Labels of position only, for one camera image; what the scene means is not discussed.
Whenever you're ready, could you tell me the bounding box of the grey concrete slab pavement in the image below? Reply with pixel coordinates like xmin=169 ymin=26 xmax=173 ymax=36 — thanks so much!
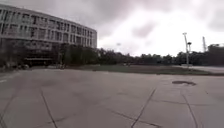
xmin=0 ymin=68 xmax=224 ymax=128

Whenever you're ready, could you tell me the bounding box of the row of dark trees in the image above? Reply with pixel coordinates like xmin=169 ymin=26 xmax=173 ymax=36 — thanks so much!
xmin=59 ymin=43 xmax=224 ymax=67

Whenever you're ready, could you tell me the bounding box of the dark round manhole cover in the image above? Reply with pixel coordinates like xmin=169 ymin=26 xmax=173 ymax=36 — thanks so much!
xmin=171 ymin=79 xmax=197 ymax=87

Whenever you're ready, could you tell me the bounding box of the tall pale lamp pole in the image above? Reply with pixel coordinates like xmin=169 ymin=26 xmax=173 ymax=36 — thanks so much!
xmin=181 ymin=32 xmax=193 ymax=68

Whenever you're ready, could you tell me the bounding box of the large pale multi-storey building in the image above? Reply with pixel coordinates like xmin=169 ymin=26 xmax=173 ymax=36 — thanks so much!
xmin=0 ymin=3 xmax=98 ymax=68

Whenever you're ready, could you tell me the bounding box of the distant thin tower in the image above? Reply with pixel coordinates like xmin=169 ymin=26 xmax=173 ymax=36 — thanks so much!
xmin=201 ymin=36 xmax=208 ymax=53

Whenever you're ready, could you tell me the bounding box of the pale road strip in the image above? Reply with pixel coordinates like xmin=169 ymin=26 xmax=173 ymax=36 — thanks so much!
xmin=173 ymin=64 xmax=224 ymax=74

